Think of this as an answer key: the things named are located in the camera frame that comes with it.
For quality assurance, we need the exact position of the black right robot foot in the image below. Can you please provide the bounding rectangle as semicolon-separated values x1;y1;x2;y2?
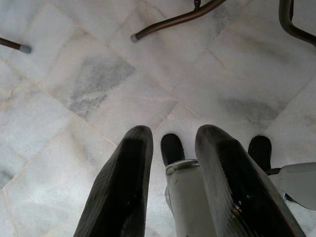
247;135;273;173

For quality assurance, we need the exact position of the silver left robot leg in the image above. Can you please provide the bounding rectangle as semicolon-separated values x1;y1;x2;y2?
164;159;219;237

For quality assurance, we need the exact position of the black robot foot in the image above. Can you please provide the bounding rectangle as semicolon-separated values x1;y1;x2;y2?
160;133;186;166
247;135;273;173

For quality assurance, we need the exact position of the black left robot foot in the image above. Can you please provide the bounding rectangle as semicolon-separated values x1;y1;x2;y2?
160;133;186;166

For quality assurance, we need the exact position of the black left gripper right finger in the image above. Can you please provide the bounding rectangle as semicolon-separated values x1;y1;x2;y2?
194;123;307;237

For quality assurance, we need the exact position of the silver right robot leg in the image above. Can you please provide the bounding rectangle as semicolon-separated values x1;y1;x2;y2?
266;162;316;211

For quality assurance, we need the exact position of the silver robot leg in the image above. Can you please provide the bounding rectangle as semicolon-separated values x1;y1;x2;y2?
164;159;219;237
266;162;316;211

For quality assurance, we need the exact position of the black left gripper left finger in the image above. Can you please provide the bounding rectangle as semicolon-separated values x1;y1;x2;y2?
73;125;154;237

